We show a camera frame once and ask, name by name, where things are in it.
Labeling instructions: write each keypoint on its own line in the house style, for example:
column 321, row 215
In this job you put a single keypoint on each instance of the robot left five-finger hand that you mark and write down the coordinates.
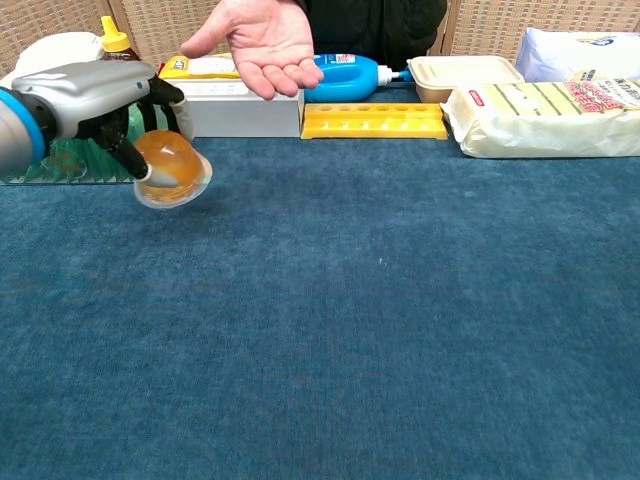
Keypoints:
column 85, row 95

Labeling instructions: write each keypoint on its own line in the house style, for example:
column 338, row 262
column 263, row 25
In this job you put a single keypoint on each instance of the person's right hand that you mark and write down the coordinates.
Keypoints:
column 265, row 40

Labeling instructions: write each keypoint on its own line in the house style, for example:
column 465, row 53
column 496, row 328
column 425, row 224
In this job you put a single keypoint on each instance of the clear cup with orange content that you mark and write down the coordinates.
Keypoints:
column 175, row 160

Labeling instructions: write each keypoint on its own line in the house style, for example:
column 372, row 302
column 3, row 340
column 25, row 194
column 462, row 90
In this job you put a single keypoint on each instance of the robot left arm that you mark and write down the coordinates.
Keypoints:
column 17, row 135

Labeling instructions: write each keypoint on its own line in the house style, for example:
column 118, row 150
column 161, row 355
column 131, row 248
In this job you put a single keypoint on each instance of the person's black jacket torso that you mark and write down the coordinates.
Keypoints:
column 375, row 30

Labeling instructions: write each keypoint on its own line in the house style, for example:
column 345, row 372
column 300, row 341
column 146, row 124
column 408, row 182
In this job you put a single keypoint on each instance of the large white jug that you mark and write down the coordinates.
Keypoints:
column 55, row 50

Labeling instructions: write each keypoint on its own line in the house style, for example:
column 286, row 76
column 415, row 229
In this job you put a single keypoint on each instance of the honey bottle with yellow cap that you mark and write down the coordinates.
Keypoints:
column 117, row 45

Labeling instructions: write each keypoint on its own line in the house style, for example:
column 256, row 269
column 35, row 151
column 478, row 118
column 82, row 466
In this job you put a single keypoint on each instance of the clear box of green packets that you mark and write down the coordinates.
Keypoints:
column 85, row 162

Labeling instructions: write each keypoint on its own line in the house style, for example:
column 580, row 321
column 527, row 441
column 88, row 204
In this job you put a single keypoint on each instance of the yellow snack bag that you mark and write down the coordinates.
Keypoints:
column 200, row 67

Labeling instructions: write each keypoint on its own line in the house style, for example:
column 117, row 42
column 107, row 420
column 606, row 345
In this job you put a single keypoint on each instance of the white power strip box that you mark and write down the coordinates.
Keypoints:
column 240, row 115

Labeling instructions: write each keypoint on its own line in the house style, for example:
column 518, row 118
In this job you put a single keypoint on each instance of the blue detergent bottle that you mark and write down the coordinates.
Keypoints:
column 350, row 75

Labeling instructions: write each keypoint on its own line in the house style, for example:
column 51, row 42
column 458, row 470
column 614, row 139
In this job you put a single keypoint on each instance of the woven folding screen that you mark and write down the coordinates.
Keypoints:
column 500, row 22
column 165, row 25

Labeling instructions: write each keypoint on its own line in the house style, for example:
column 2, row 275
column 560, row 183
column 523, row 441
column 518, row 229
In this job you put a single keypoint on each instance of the yellow plastic tray with holes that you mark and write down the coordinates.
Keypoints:
column 375, row 122

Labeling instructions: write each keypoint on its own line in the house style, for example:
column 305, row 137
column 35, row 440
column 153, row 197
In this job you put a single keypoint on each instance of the beige lunch box with lid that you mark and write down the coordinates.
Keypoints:
column 465, row 72

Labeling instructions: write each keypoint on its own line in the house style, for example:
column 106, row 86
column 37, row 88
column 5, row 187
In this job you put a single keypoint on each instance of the blue carpeted table surface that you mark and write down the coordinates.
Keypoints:
column 320, row 310

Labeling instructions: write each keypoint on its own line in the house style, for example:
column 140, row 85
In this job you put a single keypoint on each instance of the pack of yellow sponges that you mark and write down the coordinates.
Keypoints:
column 540, row 120

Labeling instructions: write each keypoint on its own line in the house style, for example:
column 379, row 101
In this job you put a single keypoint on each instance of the white tissue pack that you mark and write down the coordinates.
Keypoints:
column 560, row 55

